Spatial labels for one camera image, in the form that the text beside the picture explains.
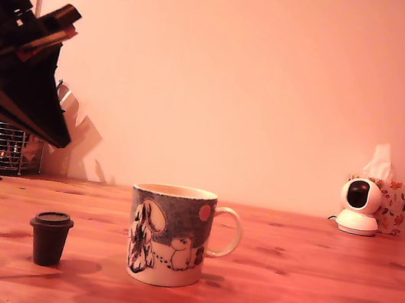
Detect dark brown coffee capsule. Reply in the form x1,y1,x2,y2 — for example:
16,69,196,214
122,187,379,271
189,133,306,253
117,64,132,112
22,206,77,270

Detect small white round camera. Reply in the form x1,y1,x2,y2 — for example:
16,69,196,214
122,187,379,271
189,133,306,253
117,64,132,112
332,173,387,240

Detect white tissue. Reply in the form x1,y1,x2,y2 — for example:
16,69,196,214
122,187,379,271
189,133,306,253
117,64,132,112
360,140,399,183

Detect wire utensil holder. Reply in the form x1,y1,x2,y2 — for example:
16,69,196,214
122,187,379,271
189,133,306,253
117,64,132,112
0,117,49,181

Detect white illustrated ceramic mug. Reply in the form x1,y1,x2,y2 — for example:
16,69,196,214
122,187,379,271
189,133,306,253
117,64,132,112
117,176,249,299

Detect red white paper packet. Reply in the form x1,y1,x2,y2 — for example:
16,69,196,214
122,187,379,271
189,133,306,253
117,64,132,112
24,133,47,165

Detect floral tissue box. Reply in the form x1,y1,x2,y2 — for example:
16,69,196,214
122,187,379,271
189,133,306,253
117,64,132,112
339,172,405,238

